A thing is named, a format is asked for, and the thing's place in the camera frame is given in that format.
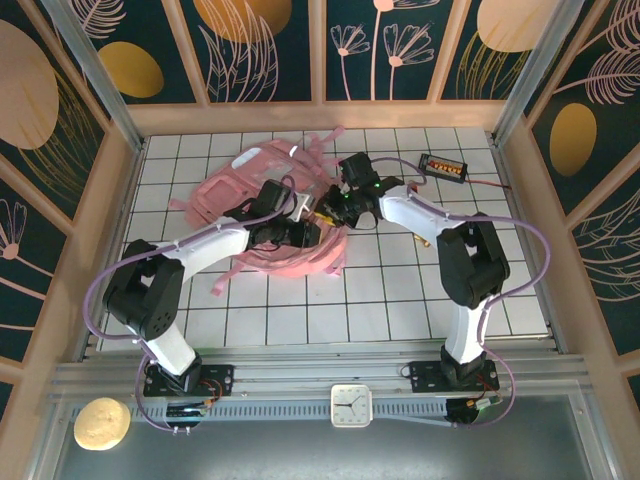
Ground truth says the pink student backpack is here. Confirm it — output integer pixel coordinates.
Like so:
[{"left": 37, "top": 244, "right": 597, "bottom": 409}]
[{"left": 168, "top": 125, "right": 349, "bottom": 296}]

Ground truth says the black battery connector board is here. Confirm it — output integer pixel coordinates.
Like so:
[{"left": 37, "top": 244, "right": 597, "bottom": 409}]
[{"left": 418, "top": 153, "right": 469, "bottom": 183}]

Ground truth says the white square clock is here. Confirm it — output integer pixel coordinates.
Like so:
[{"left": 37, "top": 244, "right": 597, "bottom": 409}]
[{"left": 330, "top": 383, "right": 374, "bottom": 428}]

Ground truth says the black wiring hub with connectors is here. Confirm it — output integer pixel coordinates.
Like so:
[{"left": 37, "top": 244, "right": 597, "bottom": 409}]
[
  {"left": 446, "top": 397, "right": 503, "bottom": 430},
  {"left": 164, "top": 399, "right": 214, "bottom": 432}
]

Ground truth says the grey metal sheet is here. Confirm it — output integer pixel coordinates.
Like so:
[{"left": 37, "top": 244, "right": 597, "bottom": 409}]
[{"left": 29, "top": 394, "right": 621, "bottom": 480}]

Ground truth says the round beige bread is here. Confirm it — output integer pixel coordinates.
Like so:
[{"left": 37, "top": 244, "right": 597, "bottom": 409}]
[{"left": 73, "top": 397, "right": 132, "bottom": 453}]

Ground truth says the thin red cable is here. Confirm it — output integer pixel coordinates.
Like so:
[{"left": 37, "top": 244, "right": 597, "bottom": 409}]
[{"left": 464, "top": 177, "right": 512, "bottom": 191}]

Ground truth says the aluminium mounting rail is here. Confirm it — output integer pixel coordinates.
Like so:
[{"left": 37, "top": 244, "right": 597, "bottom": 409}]
[{"left": 52, "top": 352, "right": 589, "bottom": 396}]

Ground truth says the aluminium side rail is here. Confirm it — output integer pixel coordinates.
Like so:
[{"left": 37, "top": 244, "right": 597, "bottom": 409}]
[
  {"left": 79, "top": 139, "right": 147, "bottom": 361},
  {"left": 492, "top": 139, "right": 569, "bottom": 351}
]

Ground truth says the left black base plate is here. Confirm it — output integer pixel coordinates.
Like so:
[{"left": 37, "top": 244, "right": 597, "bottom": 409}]
[{"left": 143, "top": 364, "right": 235, "bottom": 399}]

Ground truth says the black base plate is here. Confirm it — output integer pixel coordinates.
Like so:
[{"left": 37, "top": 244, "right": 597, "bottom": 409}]
[
  {"left": 143, "top": 364, "right": 235, "bottom": 399},
  {"left": 408, "top": 360, "right": 500, "bottom": 394}
]

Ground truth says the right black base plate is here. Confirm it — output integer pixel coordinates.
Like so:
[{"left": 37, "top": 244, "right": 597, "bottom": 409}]
[{"left": 408, "top": 360, "right": 500, "bottom": 394}]

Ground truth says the grey slotted cable duct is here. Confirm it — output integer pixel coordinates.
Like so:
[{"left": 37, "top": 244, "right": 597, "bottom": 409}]
[{"left": 69, "top": 399, "right": 451, "bottom": 425}]

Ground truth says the aluminium frame post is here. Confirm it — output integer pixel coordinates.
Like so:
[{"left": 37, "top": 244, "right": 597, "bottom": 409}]
[
  {"left": 42, "top": 0, "right": 147, "bottom": 151},
  {"left": 491, "top": 0, "right": 586, "bottom": 146}
]

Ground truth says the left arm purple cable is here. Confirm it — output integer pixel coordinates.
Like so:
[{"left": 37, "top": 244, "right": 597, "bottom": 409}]
[{"left": 83, "top": 177, "right": 299, "bottom": 432}]

